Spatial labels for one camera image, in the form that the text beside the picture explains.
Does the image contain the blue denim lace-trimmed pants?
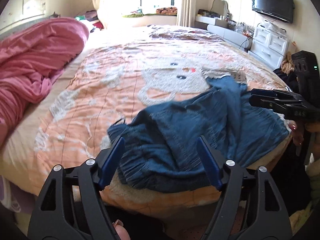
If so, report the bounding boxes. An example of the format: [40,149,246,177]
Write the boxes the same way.
[107,76,289,193]

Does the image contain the right hand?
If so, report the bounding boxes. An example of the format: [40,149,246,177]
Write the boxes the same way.
[289,120,320,148]

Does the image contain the left hand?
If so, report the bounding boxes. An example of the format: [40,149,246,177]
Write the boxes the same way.
[113,220,131,240]

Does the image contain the white drawer cabinet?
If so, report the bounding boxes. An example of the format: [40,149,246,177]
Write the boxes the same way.
[248,24,289,71]

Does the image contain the white dressing table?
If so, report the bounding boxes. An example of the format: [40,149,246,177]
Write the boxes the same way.
[195,0,254,52]

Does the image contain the cream curtain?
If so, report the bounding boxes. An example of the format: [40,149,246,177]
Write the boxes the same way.
[175,0,196,27]

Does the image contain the peach cartoon bedspread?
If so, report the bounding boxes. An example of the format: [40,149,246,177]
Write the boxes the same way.
[1,25,291,218]

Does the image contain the pink crumpled duvet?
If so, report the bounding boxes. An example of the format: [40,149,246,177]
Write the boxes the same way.
[1,17,89,142]

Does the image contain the patterned cushion on windowsill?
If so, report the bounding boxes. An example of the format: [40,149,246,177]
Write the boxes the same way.
[156,7,177,16]

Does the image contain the pile of clothes by window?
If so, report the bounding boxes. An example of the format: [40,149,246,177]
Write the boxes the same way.
[75,10,104,32]

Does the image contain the black wall television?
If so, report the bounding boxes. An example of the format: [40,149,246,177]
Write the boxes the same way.
[252,0,295,23]

